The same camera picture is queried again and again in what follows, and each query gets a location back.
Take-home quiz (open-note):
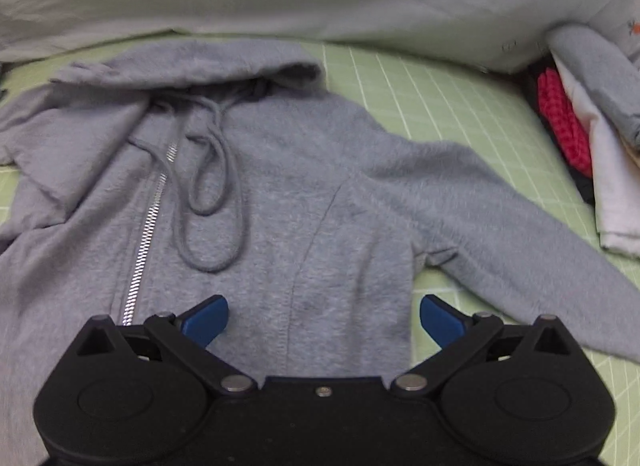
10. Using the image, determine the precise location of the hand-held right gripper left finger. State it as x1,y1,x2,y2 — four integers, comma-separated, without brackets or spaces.
75,295,260,397

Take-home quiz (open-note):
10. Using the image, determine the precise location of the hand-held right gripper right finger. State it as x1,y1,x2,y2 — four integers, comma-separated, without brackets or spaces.
390,295,581,397

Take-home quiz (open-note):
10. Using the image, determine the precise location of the grey zip hoodie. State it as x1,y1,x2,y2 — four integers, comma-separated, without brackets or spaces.
0,40,640,466

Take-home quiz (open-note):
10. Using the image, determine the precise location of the black garment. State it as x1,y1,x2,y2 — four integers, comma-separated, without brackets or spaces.
520,56,597,205

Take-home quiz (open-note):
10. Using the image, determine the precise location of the green grid cutting mat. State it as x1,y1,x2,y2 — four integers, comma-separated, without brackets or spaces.
0,40,640,466

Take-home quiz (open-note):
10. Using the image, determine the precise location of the white folded garment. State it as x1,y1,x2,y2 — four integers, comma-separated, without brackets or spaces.
552,58,640,261

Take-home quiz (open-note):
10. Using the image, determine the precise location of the red knitted garment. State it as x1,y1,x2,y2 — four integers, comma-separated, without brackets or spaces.
536,68,594,179

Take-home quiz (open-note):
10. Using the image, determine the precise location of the folded grey garment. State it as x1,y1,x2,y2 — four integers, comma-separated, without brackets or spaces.
544,23,640,151

